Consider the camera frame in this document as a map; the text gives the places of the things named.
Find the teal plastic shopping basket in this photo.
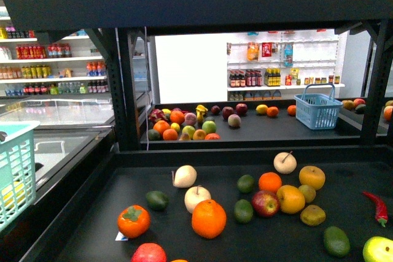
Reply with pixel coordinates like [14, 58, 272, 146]
[1, 121, 40, 231]

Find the back fruit shelf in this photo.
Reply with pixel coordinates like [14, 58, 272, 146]
[140, 98, 393, 151]

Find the white pear left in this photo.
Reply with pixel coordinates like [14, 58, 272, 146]
[172, 165, 197, 188]

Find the white pear middle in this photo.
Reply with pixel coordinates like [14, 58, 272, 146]
[184, 185, 211, 214]

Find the green lime upper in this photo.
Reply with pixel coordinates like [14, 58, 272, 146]
[236, 174, 255, 194]

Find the green lime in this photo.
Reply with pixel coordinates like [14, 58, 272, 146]
[236, 174, 255, 194]
[233, 199, 254, 224]

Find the dark green avocado left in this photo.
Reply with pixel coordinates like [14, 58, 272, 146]
[146, 190, 169, 211]

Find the dark green avocado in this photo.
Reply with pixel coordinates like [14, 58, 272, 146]
[146, 190, 169, 211]
[323, 226, 351, 258]

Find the small orange mandarin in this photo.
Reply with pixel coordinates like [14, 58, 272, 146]
[258, 172, 282, 193]

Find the large orange tangerine centre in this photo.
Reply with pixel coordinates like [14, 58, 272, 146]
[191, 199, 227, 239]

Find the green lime lower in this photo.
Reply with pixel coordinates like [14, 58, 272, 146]
[233, 199, 254, 224]

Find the red apple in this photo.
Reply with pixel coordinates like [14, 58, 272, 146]
[251, 190, 280, 218]

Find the small blue basket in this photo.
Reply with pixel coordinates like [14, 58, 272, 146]
[294, 83, 343, 130]

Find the glass freezer chest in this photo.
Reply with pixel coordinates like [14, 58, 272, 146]
[0, 91, 154, 183]

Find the orange persimmon with green leaf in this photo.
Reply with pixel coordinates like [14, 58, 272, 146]
[117, 204, 151, 239]

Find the yellow apple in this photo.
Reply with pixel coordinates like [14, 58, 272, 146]
[276, 185, 305, 214]

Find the yellow orange pear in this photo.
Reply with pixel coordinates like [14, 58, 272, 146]
[298, 166, 325, 191]

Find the small yellow green fruit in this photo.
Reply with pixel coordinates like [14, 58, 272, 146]
[298, 185, 316, 204]

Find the white blue label card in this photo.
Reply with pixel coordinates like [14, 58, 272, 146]
[115, 231, 128, 241]

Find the red pomegranate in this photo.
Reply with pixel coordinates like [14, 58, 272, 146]
[130, 243, 167, 262]

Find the black fruit display tray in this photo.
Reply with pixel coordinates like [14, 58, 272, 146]
[23, 145, 392, 261]

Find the dark green avocado right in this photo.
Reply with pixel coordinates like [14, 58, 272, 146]
[323, 226, 351, 258]

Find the red chili pepper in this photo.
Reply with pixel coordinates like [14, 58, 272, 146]
[362, 191, 388, 228]

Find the bright green apple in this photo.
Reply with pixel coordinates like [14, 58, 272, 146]
[362, 236, 393, 262]

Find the black shelf upright post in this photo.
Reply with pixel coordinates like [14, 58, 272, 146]
[103, 28, 140, 152]

